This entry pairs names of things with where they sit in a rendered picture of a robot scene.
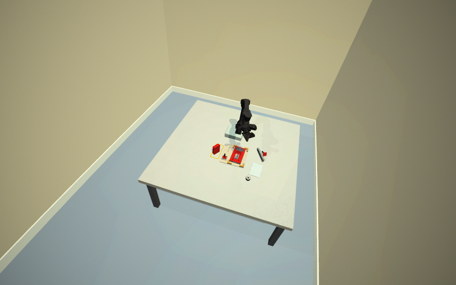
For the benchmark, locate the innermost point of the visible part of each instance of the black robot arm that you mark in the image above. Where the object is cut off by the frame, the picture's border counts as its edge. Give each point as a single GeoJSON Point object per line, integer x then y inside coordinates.
{"type": "Point", "coordinates": [245, 116]}

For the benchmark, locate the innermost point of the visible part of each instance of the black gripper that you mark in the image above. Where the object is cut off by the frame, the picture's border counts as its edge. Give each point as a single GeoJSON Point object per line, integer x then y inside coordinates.
{"type": "Point", "coordinates": [246, 131]}

